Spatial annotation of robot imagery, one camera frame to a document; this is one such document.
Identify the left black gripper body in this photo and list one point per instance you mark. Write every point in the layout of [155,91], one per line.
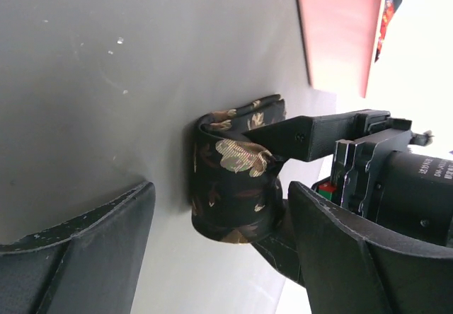
[375,175]

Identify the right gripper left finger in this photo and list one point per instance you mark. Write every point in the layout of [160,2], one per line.
[88,264]

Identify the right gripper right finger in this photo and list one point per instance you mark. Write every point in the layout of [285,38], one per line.
[352,265]

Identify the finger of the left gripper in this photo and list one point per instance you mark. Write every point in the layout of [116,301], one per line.
[307,138]
[279,249]

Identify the black gold floral tie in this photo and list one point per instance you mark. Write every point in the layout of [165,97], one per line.
[234,185]

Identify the pink divided organizer box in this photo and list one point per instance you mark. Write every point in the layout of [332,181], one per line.
[340,37]

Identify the rolled red multicolour tie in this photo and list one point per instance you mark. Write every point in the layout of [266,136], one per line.
[390,8]

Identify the dark grey table mat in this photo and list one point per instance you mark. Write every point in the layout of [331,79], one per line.
[97,95]

